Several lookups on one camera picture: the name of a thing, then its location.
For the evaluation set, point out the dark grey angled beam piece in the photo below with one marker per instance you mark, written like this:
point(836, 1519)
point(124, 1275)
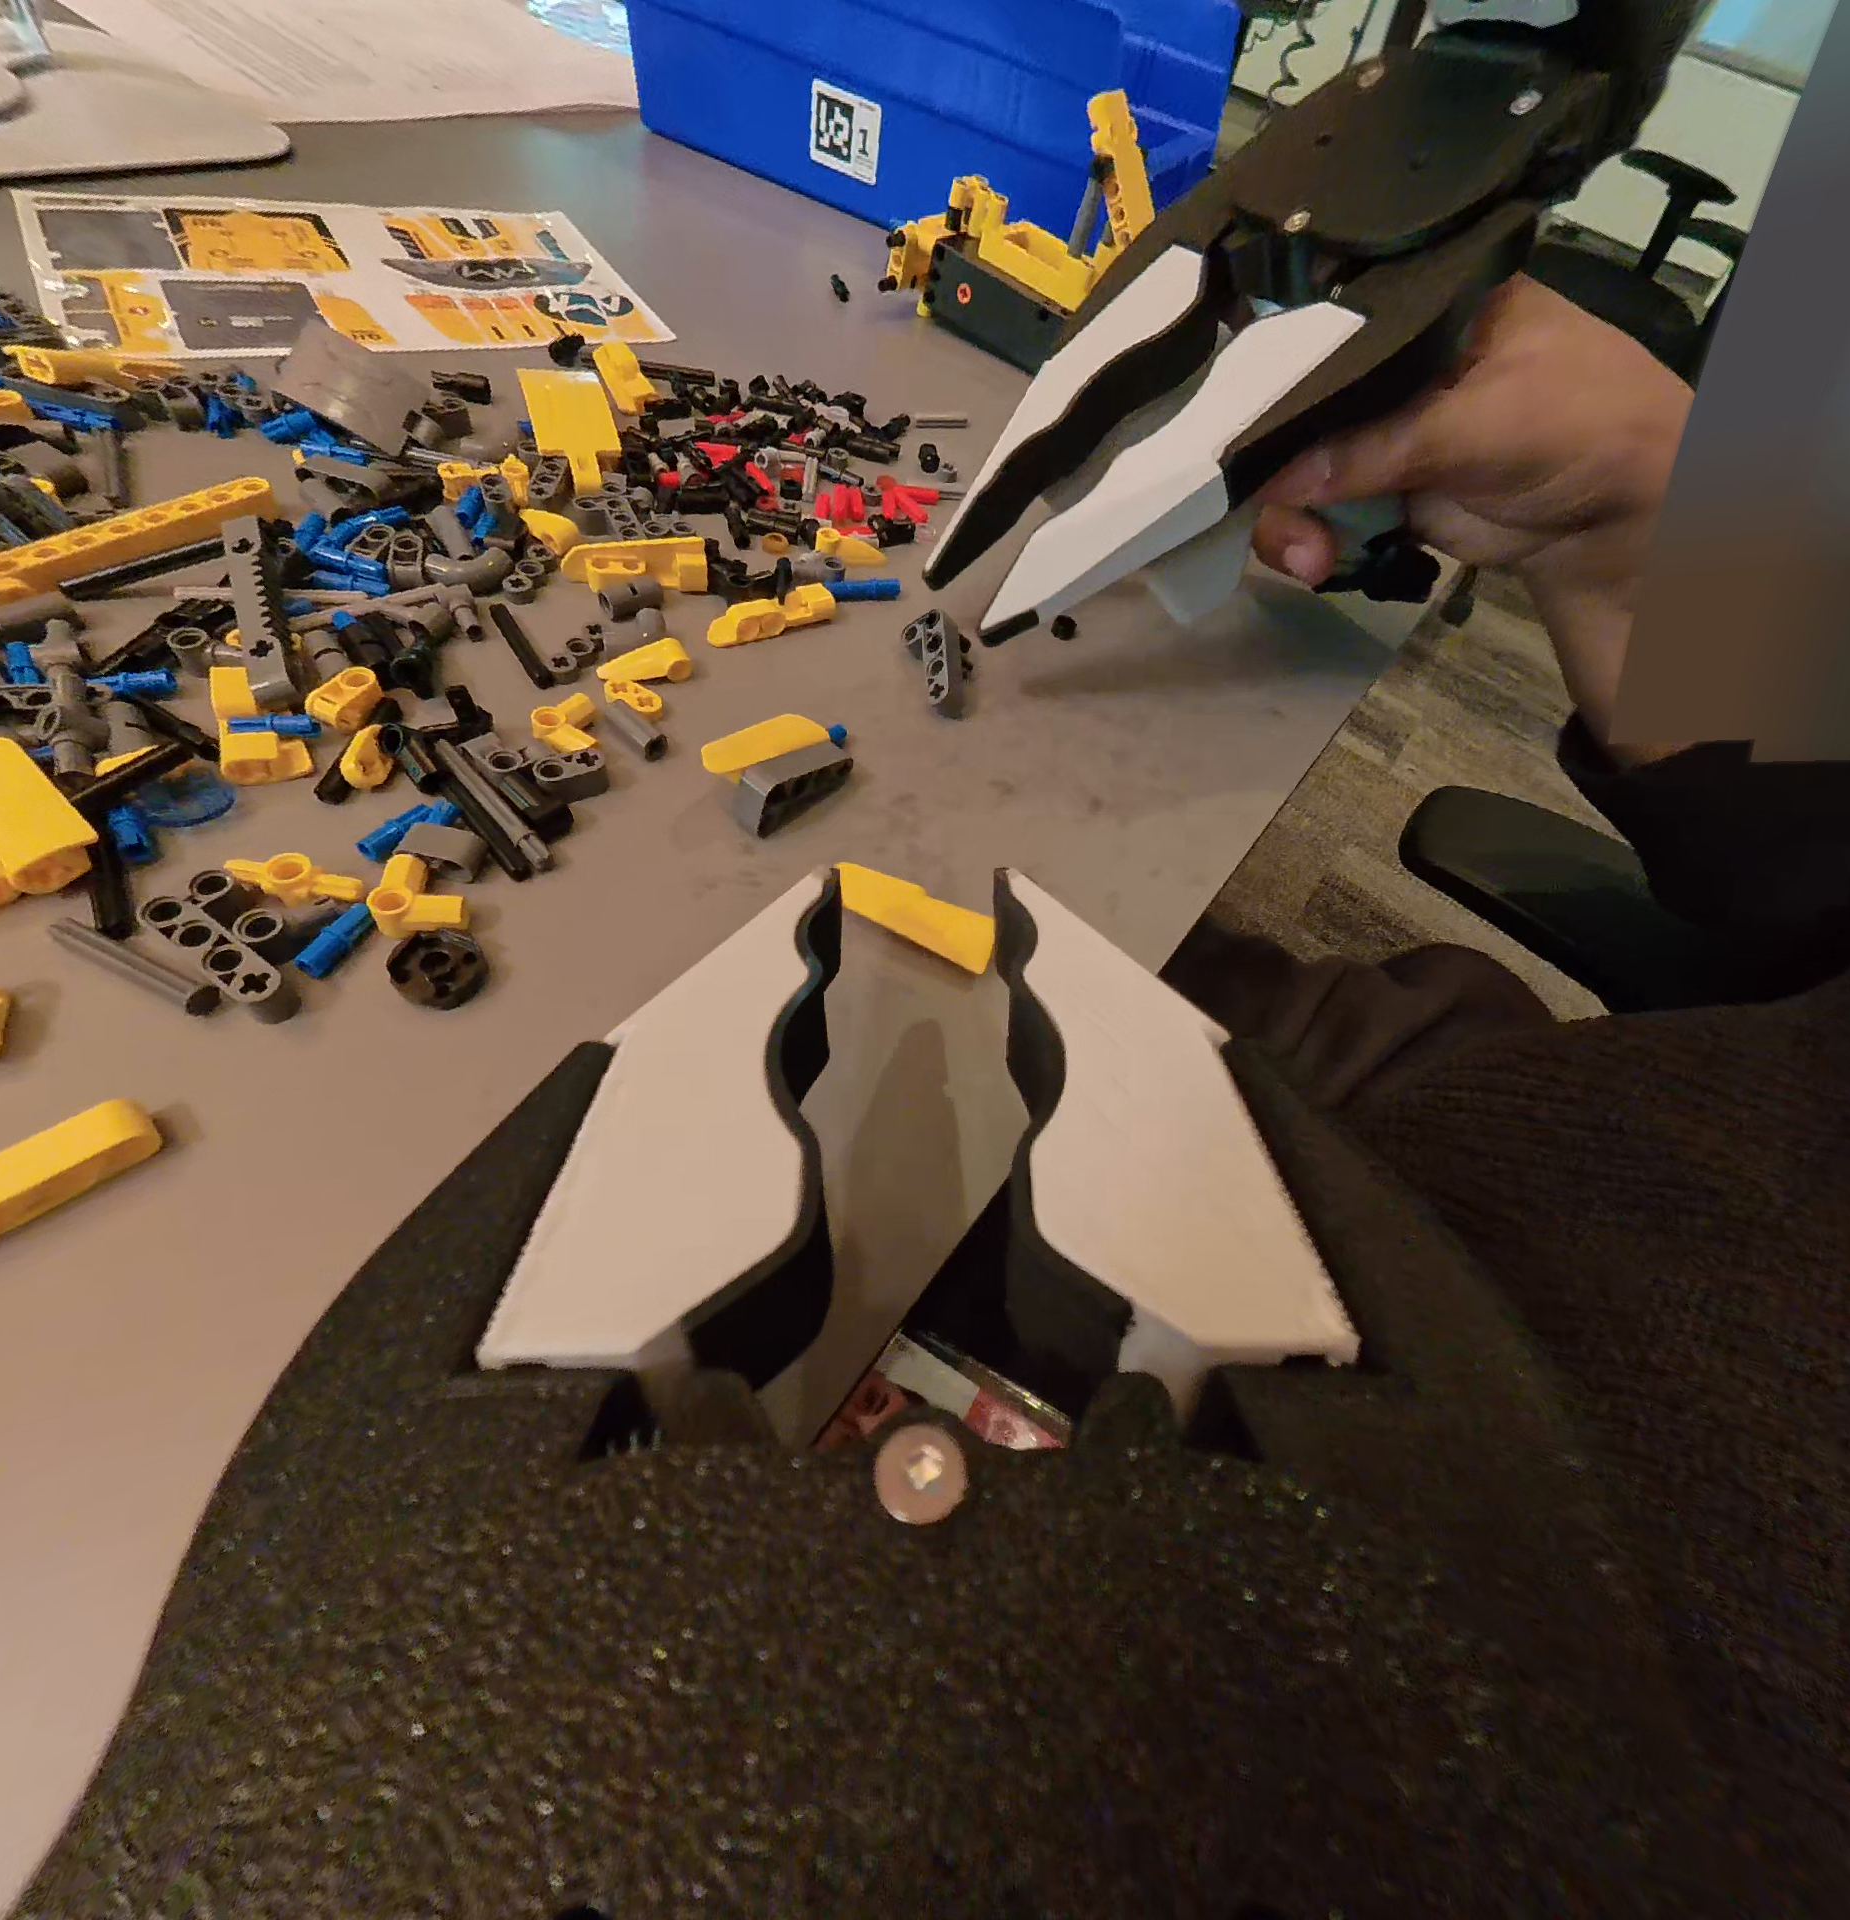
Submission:
point(941, 661)

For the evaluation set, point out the person's right hand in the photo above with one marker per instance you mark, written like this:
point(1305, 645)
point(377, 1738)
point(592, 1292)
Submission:
point(1541, 434)

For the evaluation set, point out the red and white packet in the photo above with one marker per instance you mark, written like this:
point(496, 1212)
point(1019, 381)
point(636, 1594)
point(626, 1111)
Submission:
point(1001, 1418)

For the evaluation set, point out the long yellow beam piece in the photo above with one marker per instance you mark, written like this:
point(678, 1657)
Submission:
point(55, 1179)

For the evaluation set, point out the yellow sticker sheet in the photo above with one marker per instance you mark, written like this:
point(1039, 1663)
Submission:
point(266, 269)

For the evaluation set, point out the black round gear piece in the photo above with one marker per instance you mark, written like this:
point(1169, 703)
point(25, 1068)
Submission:
point(439, 972)

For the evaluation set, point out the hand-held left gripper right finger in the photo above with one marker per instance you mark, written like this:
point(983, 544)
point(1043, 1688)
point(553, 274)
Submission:
point(1181, 1186)

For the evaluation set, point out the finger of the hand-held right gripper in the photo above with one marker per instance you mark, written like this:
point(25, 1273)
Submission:
point(1091, 375)
point(1151, 509)

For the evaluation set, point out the white paper sheet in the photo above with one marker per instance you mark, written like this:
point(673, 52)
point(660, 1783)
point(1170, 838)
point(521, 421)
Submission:
point(387, 61)

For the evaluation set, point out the part-built yellow brick model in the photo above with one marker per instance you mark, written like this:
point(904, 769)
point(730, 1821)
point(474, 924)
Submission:
point(1017, 278)

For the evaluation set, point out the black chair armrest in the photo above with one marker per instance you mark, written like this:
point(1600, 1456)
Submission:
point(1541, 877)

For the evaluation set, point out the person's right forearm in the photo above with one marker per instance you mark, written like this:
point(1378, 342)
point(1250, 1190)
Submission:
point(1578, 645)

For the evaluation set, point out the dark grey short beam piece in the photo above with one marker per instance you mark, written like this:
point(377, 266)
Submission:
point(798, 794)

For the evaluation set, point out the yellow curved panel piece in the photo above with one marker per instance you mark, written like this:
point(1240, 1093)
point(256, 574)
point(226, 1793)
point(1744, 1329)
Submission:
point(761, 743)

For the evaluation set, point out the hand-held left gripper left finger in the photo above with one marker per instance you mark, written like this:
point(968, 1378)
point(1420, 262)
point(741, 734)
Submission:
point(654, 1186)

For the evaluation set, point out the blue plastic bin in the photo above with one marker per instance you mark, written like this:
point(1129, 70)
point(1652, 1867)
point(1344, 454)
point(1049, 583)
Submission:
point(715, 75)

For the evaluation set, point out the black office chair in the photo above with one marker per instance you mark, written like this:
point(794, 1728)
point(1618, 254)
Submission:
point(1646, 226)

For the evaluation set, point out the pile of loose building pieces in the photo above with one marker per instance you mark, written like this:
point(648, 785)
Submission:
point(639, 563)

